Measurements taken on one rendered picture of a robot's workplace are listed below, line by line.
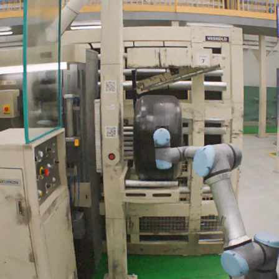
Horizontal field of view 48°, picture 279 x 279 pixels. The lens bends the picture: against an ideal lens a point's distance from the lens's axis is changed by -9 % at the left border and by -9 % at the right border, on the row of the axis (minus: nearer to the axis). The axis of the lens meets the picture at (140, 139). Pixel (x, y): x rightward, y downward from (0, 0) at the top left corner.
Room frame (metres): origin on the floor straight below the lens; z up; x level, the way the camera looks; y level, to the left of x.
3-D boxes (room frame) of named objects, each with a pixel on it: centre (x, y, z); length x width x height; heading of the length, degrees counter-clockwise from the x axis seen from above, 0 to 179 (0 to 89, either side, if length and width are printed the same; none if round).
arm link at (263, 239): (1.16, -0.51, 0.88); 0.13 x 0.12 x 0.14; 117
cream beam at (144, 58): (2.53, -0.23, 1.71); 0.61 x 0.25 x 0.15; 85
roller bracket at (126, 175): (2.26, 0.10, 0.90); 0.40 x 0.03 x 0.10; 175
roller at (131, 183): (2.10, -0.07, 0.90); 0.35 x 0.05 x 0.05; 85
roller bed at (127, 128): (2.64, 0.11, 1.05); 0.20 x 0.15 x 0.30; 85
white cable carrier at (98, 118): (2.22, 0.27, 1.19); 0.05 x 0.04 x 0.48; 175
